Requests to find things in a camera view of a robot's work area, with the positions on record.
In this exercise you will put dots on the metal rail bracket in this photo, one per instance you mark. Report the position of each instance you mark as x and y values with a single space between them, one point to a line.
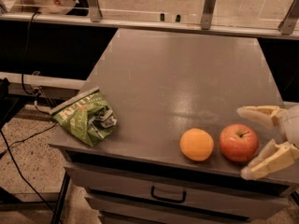
288 24
207 15
94 10

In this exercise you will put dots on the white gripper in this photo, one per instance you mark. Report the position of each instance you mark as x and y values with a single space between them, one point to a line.
291 125

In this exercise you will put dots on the orange fruit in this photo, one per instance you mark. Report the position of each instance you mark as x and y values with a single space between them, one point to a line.
196 144

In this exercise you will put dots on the black drawer handle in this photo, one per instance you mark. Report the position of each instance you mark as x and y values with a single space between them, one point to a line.
164 195

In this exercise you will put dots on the metal rail bracket right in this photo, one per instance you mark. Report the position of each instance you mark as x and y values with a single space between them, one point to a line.
288 24

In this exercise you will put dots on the red apple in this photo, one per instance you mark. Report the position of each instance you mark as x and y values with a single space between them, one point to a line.
238 142

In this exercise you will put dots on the green chip bag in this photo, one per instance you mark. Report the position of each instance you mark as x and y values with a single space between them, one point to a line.
88 116

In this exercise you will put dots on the grey drawer cabinet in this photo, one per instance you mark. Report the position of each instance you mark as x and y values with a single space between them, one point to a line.
160 85

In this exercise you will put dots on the metal rail bracket middle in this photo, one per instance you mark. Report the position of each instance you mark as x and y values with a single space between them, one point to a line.
207 15

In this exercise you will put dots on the metal rail bracket left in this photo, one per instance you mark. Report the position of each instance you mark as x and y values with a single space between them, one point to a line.
94 10

